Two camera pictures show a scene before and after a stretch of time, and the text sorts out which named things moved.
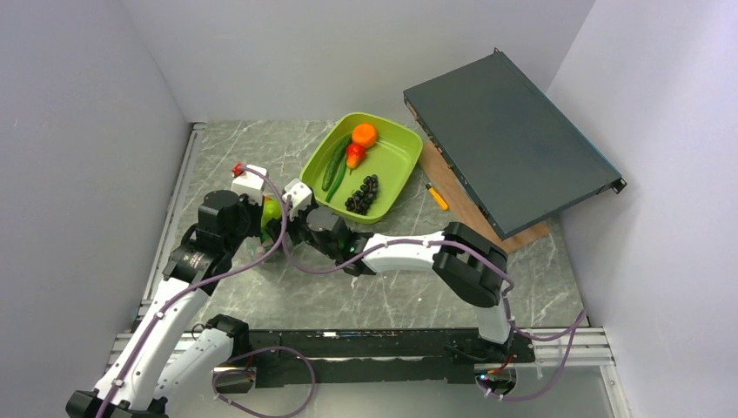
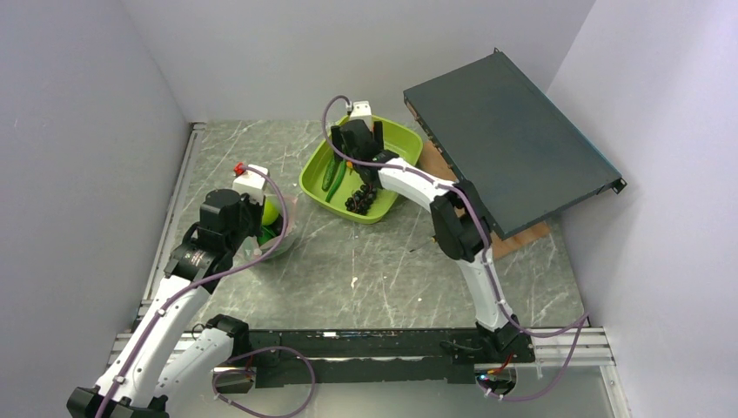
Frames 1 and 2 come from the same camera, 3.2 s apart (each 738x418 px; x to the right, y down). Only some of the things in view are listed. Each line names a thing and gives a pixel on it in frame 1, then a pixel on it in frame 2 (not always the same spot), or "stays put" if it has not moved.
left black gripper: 257,212 stays put
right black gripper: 291,225 → 378,135
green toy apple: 271,209 stays put
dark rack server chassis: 518,158 stays put
